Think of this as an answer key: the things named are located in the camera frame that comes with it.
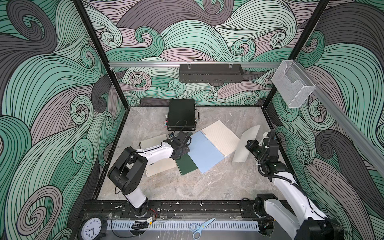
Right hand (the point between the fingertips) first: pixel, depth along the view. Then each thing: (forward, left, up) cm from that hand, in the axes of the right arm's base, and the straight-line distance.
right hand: (246, 140), depth 83 cm
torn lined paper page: (-6, +3, -3) cm, 7 cm away
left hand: (+1, +36, -10) cm, 37 cm away
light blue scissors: (-39, +28, -14) cm, 50 cm away
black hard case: (+32, +39, -13) cm, 52 cm away
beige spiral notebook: (-10, +51, -13) cm, 53 cm away
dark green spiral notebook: (-7, +35, -16) cm, 39 cm away
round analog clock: (-39, +77, -10) cm, 87 cm away
